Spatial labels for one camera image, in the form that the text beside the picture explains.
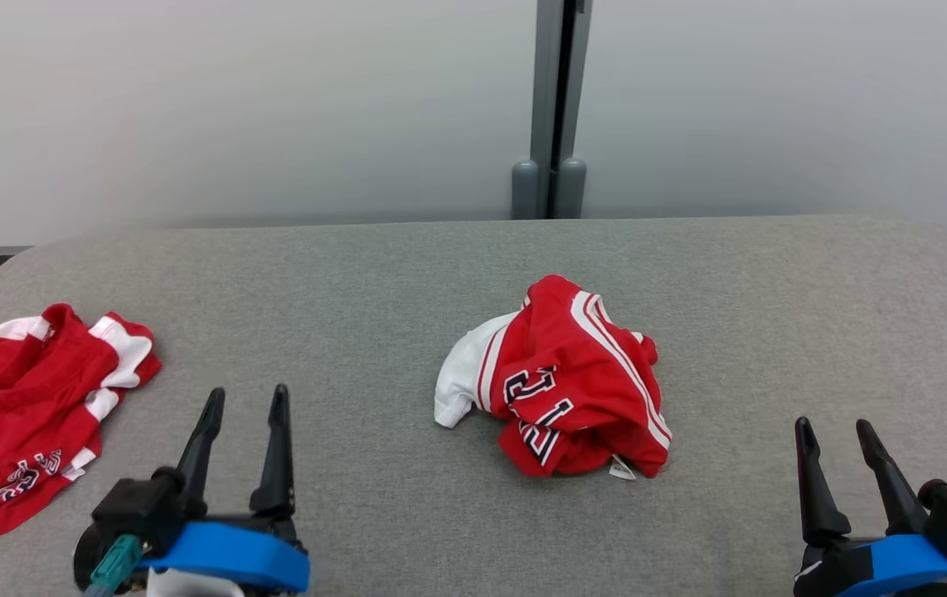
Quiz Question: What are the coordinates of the red garment with white bands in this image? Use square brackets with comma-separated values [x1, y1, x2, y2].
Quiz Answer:
[0, 303, 163, 538]

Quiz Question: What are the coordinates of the red white numbered jersey shirt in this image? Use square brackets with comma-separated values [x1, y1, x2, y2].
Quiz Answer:
[434, 274, 673, 482]

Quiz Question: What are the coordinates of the grey metal partition post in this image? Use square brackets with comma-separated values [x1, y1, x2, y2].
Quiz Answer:
[511, 0, 593, 221]

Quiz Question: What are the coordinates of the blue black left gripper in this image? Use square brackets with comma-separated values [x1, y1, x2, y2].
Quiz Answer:
[140, 383, 311, 595]

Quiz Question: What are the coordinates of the teal left camera cable connector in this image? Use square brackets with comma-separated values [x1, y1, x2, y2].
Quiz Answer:
[89, 535, 143, 597]

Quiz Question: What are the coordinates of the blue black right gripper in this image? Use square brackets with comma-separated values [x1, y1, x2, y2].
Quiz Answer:
[794, 416, 947, 597]

